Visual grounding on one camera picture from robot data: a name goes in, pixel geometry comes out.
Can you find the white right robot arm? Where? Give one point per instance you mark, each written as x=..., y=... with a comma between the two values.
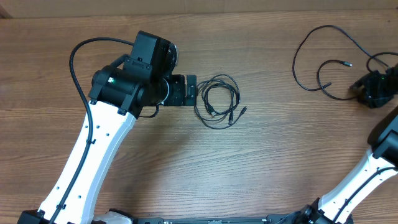
x=378, y=164

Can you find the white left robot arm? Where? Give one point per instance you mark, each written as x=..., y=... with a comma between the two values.
x=119, y=92

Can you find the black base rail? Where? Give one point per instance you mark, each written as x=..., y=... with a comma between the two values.
x=269, y=219

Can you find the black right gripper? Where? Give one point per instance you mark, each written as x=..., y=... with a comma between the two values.
x=374, y=90

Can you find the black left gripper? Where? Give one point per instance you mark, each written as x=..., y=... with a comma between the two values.
x=176, y=97

